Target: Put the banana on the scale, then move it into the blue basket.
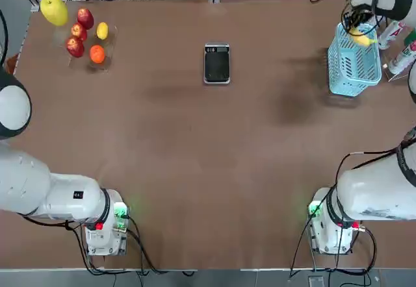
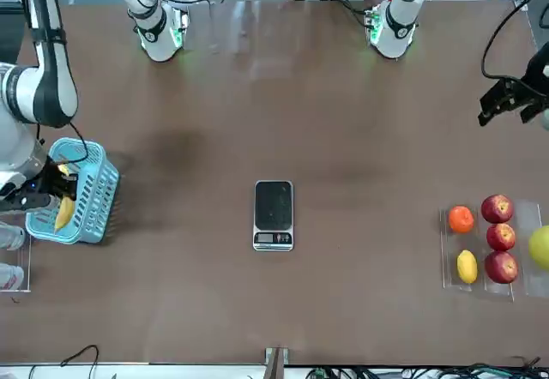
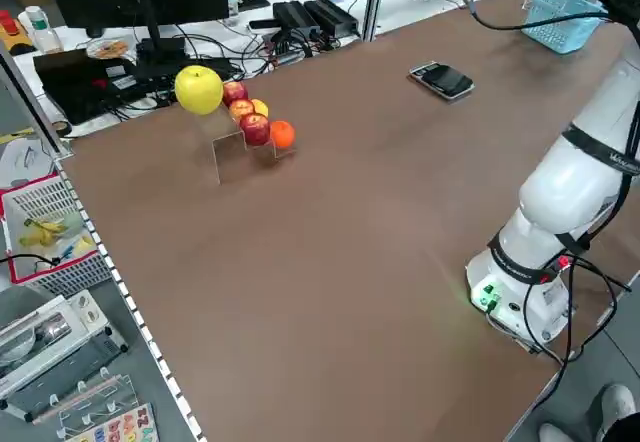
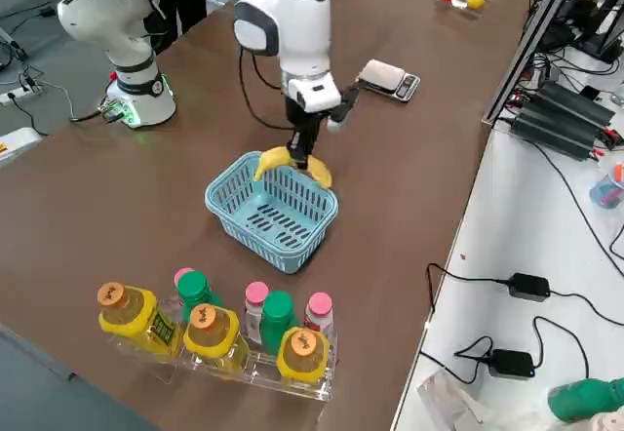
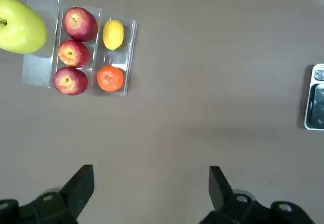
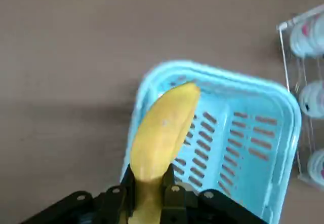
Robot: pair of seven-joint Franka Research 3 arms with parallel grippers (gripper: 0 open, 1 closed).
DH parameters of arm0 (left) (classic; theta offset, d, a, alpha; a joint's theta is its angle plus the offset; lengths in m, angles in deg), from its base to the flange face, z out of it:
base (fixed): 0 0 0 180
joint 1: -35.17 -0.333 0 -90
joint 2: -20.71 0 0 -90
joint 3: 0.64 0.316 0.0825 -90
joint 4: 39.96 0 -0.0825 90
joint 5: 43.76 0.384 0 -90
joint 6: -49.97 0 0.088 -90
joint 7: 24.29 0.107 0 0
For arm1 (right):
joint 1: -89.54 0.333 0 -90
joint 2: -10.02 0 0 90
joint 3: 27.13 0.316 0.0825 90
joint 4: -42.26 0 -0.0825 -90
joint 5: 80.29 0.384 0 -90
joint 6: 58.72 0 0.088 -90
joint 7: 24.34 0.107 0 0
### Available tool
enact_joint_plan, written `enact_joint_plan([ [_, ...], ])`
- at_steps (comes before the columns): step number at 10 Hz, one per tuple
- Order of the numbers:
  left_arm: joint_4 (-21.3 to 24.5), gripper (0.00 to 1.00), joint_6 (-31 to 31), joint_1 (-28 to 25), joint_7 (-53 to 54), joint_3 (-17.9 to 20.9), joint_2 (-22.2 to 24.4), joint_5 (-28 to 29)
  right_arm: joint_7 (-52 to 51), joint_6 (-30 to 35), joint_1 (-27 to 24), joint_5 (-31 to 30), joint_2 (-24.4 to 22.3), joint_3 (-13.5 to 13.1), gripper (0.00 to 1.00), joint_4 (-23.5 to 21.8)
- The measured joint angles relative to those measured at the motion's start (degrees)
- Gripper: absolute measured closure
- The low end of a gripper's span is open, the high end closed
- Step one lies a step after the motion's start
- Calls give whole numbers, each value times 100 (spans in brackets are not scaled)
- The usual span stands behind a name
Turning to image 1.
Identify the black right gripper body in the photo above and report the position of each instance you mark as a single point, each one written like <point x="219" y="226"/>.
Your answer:
<point x="359" y="9"/>

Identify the yellow banana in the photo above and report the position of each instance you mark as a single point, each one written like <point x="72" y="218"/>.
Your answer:
<point x="364" y="40"/>

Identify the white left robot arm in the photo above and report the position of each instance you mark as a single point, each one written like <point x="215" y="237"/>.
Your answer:
<point x="65" y="199"/>

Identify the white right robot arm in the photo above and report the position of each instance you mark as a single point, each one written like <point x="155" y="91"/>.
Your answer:
<point x="373" y="193"/>

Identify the light blue plastic basket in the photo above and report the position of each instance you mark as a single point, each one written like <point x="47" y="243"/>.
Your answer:
<point x="354" y="69"/>

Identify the black digital kitchen scale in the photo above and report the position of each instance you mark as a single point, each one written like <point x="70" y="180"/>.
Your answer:
<point x="217" y="66"/>

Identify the white bottle red print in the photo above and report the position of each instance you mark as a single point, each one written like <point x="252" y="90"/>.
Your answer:
<point x="393" y="33"/>

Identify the white bottle green print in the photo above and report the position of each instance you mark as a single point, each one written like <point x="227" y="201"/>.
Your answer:
<point x="404" y="54"/>

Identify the clear acrylic bottle shelf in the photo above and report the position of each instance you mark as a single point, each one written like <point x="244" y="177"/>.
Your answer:
<point x="395" y="76"/>

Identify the green circuit board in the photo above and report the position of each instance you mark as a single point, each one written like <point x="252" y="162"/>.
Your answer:
<point x="121" y="215"/>
<point x="314" y="210"/>

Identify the clear acrylic fruit stand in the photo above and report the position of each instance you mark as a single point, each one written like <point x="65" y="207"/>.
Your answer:
<point x="110" y="53"/>

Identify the yellow lemon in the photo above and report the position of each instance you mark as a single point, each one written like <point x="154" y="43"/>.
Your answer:
<point x="102" y="30"/>

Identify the orange tangerine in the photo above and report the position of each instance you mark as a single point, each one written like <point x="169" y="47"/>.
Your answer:
<point x="97" y="54"/>

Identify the red apple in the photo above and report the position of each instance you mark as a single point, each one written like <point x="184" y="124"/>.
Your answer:
<point x="75" y="47"/>
<point x="79" y="32"/>
<point x="85" y="18"/>

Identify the large yellow-green pear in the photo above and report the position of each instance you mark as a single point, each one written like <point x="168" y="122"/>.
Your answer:
<point x="54" y="11"/>

